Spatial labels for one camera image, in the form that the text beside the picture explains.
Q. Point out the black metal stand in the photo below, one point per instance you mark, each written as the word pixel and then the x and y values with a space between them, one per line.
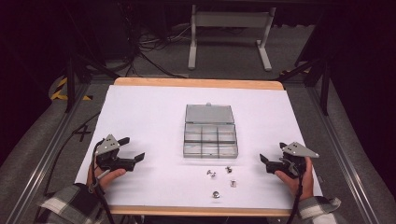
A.
pixel 324 84
pixel 71 81

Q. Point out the clear plastic compartment box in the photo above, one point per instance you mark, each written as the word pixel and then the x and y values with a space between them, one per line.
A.
pixel 210 137

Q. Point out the person's right hand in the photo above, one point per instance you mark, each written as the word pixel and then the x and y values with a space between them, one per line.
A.
pixel 303 186

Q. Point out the person's left hand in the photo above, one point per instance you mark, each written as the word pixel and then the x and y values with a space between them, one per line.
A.
pixel 107 177

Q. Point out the round silver metal nut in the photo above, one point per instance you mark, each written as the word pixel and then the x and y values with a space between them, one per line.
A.
pixel 215 194

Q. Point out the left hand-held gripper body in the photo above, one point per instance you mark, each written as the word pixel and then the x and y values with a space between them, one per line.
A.
pixel 107 155

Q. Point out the white table cover sheet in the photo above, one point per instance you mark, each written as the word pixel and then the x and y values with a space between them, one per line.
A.
pixel 149 118

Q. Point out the white metal stand frame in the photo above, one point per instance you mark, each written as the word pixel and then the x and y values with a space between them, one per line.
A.
pixel 232 19

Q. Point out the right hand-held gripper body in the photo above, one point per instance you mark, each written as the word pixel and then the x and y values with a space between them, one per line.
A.
pixel 292 161

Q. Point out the yellow black hazard tape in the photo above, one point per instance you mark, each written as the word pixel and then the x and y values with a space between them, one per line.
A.
pixel 59 90

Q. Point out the aluminium floor rail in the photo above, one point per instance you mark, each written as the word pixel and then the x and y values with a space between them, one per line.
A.
pixel 46 155
pixel 345 155

